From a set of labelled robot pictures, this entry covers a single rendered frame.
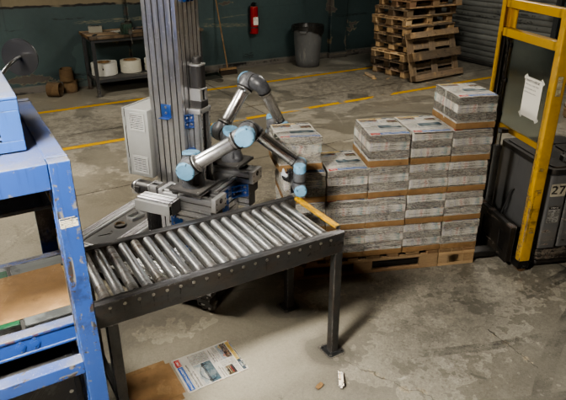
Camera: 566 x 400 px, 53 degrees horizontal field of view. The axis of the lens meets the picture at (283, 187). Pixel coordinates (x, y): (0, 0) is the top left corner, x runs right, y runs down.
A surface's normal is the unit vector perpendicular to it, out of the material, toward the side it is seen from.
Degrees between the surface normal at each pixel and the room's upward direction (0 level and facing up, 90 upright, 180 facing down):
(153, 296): 90
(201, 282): 90
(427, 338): 0
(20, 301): 0
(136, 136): 90
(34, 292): 0
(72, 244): 90
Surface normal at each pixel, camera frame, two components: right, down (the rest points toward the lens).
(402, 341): 0.00, -0.91
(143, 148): -0.42, 0.37
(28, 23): 0.51, 0.35
